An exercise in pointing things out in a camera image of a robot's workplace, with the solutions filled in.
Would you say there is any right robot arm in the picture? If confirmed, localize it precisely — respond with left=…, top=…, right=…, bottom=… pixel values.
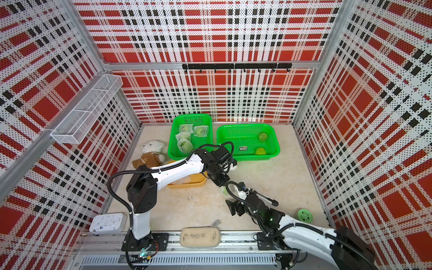
left=225, top=181, right=377, bottom=270

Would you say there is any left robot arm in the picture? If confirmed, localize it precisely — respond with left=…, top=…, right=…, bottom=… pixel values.
left=106, top=141, right=237, bottom=253

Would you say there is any black pen tool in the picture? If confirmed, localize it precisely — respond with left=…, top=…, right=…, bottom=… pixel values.
left=260, top=195, right=279, bottom=207

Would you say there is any yellow plastic bowl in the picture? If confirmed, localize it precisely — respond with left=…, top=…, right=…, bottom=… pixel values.
left=167, top=173, right=207, bottom=189

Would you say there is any green tape roll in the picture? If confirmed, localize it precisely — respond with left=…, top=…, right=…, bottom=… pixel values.
left=297, top=208, right=313, bottom=224

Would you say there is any green basket with fruit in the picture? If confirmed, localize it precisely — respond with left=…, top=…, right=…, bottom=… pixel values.
left=217, top=123, right=280, bottom=162

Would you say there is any empty green plastic basket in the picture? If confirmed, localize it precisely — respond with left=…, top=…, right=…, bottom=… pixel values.
left=168, top=114, right=213, bottom=160

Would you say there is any white teddy bear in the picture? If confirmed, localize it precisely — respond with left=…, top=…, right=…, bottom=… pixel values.
left=132, top=140, right=166, bottom=169

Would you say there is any beige sponge block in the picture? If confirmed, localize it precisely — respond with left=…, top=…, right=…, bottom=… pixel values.
left=180, top=227, right=221, bottom=248

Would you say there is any white power strip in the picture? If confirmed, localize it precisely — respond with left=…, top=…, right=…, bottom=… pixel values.
left=89, top=213, right=127, bottom=235

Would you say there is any black hook rail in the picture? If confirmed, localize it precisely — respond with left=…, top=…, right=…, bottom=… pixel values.
left=182, top=63, right=293, bottom=72

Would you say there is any clear wall shelf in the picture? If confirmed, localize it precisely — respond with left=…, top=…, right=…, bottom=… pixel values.
left=51, top=74, right=123, bottom=145

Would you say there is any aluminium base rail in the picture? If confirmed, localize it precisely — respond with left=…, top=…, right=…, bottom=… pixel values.
left=74, top=229, right=352, bottom=270

